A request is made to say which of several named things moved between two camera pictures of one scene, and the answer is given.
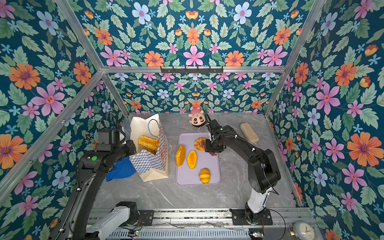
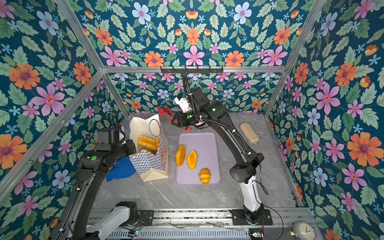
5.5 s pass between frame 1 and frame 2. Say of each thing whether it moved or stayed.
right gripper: moved
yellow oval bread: stayed
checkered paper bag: stayed
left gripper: stayed
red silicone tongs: moved
